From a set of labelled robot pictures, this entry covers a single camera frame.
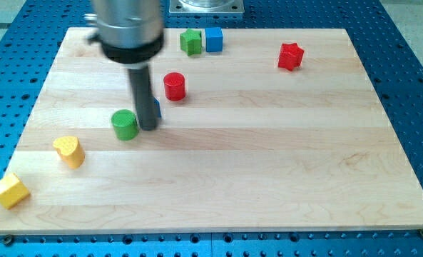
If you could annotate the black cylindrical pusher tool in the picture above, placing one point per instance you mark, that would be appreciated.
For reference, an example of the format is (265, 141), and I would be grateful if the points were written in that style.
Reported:
(146, 110)

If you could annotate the blue triangle block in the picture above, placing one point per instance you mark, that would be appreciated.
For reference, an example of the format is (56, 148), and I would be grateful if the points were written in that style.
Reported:
(157, 106)

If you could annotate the red cylinder block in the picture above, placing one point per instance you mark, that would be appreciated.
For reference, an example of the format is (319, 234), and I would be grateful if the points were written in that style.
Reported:
(174, 86)

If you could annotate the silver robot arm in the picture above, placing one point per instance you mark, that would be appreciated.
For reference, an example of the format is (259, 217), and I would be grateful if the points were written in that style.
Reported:
(131, 32)

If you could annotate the wooden board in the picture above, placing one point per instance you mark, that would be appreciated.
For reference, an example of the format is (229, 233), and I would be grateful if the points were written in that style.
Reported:
(251, 147)

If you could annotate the green cylinder block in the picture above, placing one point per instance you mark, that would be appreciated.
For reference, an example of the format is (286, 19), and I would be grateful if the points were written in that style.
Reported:
(124, 124)

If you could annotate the green star block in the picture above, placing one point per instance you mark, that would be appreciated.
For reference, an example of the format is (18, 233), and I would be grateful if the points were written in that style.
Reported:
(191, 42)

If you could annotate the blue cube block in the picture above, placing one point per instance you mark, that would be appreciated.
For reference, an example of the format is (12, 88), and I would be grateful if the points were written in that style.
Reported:
(213, 39)

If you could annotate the yellow heart block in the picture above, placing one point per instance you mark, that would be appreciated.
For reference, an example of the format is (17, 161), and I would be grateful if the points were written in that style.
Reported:
(70, 150)

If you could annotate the red star block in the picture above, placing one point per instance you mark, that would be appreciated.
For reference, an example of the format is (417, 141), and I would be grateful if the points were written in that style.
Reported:
(290, 56)

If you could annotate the yellow pentagon block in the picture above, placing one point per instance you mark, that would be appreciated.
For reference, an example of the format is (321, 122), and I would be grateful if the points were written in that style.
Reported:
(12, 190)

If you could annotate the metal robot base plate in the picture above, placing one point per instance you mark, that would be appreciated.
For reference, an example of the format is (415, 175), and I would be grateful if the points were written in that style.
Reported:
(197, 7)

